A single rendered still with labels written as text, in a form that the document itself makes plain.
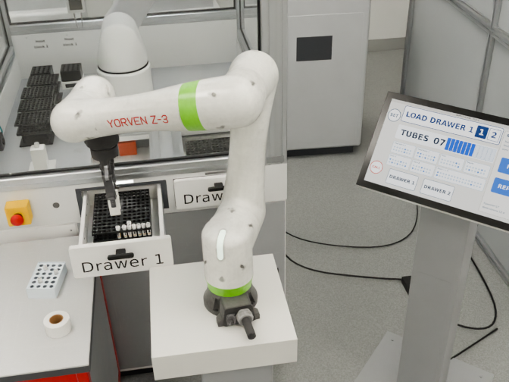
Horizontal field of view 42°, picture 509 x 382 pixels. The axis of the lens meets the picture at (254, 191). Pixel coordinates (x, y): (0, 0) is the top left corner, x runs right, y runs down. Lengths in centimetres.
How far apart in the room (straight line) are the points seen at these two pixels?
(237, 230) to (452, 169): 70
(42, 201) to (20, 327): 45
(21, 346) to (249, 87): 96
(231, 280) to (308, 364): 115
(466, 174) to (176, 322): 93
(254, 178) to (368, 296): 148
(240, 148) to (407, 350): 117
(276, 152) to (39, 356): 95
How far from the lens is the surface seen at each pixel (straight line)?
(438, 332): 245
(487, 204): 200
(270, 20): 200
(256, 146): 171
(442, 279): 230
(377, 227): 355
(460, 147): 204
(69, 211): 227
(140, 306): 253
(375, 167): 209
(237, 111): 147
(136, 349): 268
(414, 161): 206
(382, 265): 330
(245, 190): 177
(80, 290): 207
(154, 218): 218
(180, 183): 218
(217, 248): 167
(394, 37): 576
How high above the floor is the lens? 209
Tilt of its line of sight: 33 degrees down
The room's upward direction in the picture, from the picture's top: 2 degrees counter-clockwise
